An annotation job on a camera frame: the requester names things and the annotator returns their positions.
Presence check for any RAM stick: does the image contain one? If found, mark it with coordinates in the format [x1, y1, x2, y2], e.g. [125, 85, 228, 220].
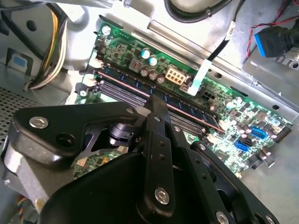
[97, 65, 227, 135]

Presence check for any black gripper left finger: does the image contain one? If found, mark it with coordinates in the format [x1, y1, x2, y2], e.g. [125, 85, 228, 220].
[0, 94, 177, 219]

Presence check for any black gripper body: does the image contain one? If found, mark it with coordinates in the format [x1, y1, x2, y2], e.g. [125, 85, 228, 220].
[38, 149, 212, 224]

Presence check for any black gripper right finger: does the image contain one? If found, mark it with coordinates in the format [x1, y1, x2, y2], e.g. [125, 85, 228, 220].
[170, 123, 281, 224]

